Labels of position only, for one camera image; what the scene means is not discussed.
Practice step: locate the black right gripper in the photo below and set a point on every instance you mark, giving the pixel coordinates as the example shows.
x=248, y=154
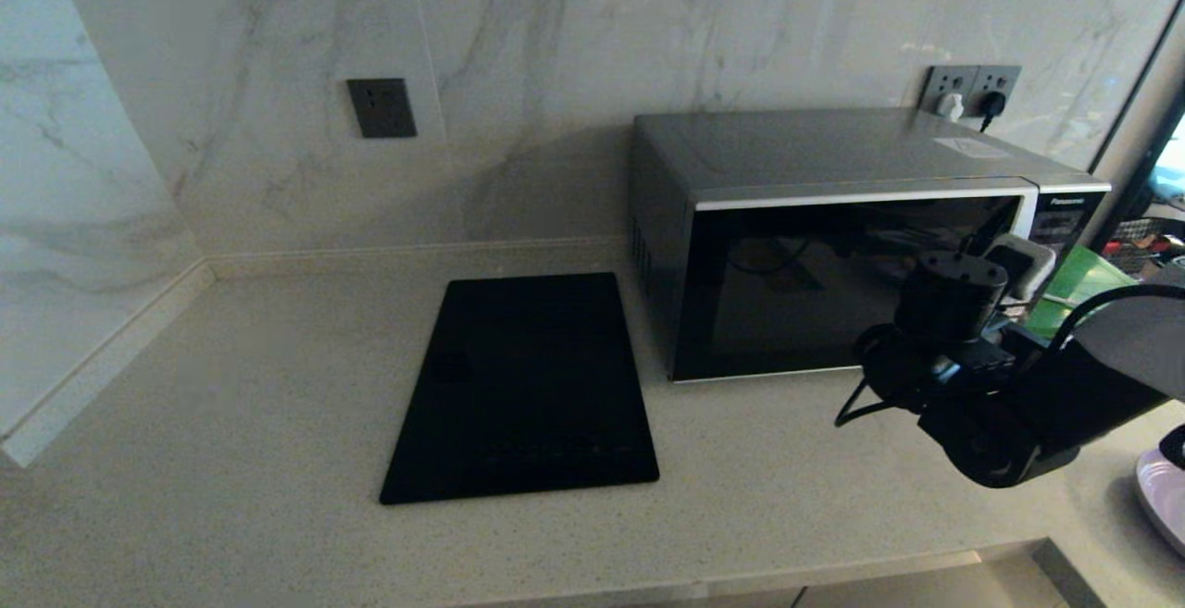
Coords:
x=1023, y=330

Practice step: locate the black glass microwave door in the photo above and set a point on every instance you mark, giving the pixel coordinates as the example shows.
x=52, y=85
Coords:
x=787, y=293

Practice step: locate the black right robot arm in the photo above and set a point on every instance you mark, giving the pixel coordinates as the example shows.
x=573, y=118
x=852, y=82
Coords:
x=1000, y=432

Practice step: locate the light purple plate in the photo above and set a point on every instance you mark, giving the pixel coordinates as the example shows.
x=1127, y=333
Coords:
x=1162, y=506

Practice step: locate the silver Panasonic microwave oven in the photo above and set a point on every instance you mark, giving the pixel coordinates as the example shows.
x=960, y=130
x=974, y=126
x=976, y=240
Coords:
x=815, y=150

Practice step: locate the green cutting board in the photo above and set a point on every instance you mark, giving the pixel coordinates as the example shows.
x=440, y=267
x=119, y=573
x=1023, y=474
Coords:
x=1078, y=284

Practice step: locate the black power plug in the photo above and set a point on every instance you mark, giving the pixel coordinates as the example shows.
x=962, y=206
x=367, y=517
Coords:
x=991, y=105

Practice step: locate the white power plug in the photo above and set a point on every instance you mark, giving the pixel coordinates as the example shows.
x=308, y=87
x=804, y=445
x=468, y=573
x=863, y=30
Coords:
x=950, y=106

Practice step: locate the black glass induction cooktop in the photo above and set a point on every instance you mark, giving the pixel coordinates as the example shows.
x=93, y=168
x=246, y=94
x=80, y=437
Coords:
x=523, y=395

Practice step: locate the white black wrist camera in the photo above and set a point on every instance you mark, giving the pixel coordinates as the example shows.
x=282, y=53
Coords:
x=1023, y=266

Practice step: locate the grey double wall socket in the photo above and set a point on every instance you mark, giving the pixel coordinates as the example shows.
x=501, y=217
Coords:
x=949, y=80

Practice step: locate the dark grey single wall socket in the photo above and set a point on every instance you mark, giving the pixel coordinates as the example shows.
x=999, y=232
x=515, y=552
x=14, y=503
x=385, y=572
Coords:
x=381, y=108

